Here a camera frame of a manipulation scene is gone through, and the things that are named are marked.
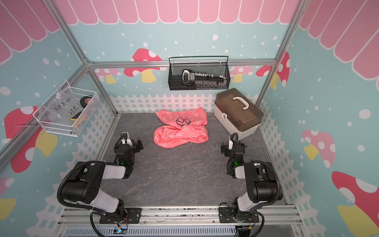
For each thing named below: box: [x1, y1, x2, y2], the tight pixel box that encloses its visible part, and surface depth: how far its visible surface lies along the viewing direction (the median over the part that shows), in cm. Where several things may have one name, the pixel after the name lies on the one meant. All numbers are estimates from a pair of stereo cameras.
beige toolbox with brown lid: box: [214, 87, 265, 140], surface depth 100 cm
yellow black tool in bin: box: [71, 111, 83, 121], surface depth 67 cm
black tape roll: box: [79, 95, 93, 109], surface depth 82 cm
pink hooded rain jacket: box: [153, 106, 209, 149], surface depth 102 cm
